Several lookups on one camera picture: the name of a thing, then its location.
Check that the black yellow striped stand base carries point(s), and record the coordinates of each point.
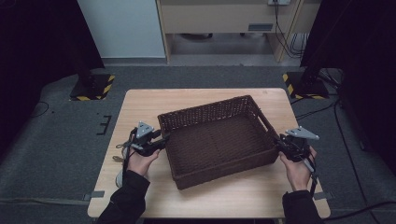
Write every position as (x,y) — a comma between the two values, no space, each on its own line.
(306,88)
(93,88)

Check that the white striped cloth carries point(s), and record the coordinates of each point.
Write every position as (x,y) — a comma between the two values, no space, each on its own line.
(119,180)

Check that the grey tape strip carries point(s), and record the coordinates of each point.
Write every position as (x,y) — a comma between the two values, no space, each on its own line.
(325,195)
(95,195)

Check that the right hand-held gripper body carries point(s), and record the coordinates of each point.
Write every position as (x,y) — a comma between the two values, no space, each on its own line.
(299,147)

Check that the black curtain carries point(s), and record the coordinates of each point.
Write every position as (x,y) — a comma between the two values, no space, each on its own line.
(31,46)
(367,46)

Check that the person's right hand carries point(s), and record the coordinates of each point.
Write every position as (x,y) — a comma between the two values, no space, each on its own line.
(300,175)

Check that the person's left hand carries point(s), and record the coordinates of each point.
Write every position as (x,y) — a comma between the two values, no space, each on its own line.
(140,163)

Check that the white power strip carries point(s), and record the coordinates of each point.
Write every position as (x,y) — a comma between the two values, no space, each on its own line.
(279,2)

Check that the white panel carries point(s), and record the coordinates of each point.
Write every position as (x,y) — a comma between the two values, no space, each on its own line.
(124,28)

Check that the wooden cabinet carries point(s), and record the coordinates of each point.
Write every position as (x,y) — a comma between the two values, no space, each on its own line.
(218,17)

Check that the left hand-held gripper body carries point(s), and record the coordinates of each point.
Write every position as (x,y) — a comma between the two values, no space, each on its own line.
(144,130)

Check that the brown woven basket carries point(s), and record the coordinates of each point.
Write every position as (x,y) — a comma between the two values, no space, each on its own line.
(218,143)

